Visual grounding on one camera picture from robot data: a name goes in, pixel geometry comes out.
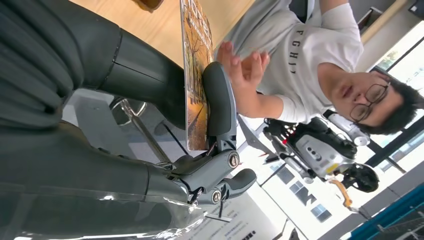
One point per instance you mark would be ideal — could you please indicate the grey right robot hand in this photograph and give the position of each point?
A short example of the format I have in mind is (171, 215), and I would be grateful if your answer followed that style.
(66, 182)

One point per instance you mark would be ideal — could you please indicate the person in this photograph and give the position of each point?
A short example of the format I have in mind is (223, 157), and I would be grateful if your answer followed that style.
(298, 49)

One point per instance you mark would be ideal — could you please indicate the white and black robot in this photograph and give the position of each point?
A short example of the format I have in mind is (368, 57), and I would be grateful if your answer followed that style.
(318, 152)

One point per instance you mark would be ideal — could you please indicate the black framed glasses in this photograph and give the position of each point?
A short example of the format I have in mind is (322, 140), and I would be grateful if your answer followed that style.
(359, 112)

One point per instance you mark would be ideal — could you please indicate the white printed sign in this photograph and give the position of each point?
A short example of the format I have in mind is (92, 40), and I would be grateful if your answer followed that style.
(238, 215)

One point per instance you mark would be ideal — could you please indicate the blue barrier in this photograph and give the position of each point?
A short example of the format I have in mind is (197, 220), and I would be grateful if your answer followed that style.
(397, 212)

